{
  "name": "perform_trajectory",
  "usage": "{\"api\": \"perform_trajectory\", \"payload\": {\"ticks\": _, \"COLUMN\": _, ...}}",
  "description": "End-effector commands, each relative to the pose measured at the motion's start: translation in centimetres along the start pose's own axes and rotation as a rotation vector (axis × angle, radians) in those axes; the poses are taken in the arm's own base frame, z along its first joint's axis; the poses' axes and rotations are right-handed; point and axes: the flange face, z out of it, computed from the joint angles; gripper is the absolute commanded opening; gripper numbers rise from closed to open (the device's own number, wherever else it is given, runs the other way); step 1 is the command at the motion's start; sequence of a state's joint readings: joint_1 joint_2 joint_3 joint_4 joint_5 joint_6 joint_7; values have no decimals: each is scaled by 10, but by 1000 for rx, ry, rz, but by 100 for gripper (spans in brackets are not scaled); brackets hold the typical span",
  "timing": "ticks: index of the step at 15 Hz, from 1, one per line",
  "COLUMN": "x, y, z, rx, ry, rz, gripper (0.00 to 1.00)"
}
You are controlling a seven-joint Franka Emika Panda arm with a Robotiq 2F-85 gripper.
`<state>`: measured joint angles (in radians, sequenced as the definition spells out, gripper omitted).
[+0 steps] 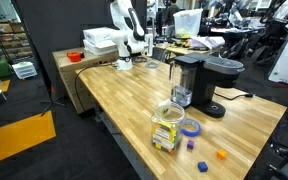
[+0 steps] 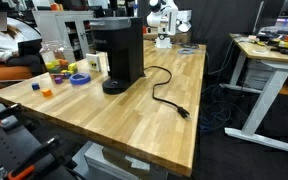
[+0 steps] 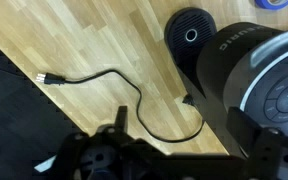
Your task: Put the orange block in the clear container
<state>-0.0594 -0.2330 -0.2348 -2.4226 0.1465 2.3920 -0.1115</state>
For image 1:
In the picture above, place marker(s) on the stacked white boxes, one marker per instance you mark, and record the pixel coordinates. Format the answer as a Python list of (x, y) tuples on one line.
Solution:
[(98, 40)]

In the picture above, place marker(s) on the black coffee maker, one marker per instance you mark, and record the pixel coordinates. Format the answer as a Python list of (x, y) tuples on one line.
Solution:
[(194, 77)]

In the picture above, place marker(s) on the blue tape roll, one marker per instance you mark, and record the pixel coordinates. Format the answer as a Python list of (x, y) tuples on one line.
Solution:
[(191, 128)]

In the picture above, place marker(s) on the red round object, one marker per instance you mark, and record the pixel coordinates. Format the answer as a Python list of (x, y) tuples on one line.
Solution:
[(75, 56)]

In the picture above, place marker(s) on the small white card box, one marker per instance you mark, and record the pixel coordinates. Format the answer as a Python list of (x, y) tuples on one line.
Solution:
[(164, 107)]

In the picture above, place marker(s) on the clear plastic block jar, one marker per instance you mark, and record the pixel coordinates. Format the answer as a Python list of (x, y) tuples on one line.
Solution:
[(166, 130)]

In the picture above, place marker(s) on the large clear storage bin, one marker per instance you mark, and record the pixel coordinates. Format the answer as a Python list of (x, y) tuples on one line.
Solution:
[(187, 23)]

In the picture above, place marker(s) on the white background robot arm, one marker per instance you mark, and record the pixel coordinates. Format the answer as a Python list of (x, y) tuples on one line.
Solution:
[(129, 37)]

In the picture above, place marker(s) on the blue wooden block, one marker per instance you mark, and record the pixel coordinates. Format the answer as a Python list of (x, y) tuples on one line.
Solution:
[(202, 166)]

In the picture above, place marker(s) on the white drawer organizer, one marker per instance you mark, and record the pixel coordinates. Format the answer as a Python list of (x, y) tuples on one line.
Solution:
[(24, 70)]

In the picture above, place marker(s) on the purple wooden block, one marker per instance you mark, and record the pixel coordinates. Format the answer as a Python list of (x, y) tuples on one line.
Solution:
[(190, 144)]

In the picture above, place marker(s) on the orange wooden block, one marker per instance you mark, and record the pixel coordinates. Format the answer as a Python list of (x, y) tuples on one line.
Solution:
[(221, 154)]

